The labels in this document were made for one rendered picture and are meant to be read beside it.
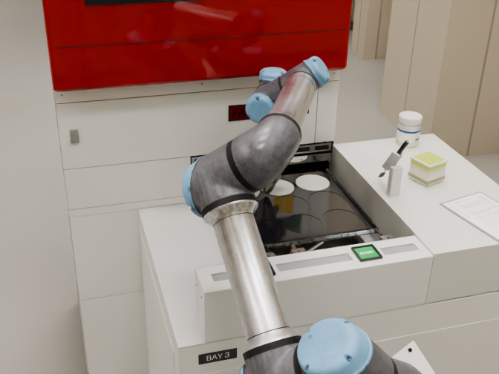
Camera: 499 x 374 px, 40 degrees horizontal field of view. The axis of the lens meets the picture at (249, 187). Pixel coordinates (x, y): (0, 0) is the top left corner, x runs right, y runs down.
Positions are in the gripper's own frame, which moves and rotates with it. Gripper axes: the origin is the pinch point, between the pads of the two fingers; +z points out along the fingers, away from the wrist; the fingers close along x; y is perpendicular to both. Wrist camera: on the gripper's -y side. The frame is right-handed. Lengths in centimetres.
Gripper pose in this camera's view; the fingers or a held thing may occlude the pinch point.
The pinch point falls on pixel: (265, 191)
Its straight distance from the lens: 195.2
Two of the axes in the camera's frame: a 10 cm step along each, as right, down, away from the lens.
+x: -8.4, -2.7, 4.7
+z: -0.2, 8.8, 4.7
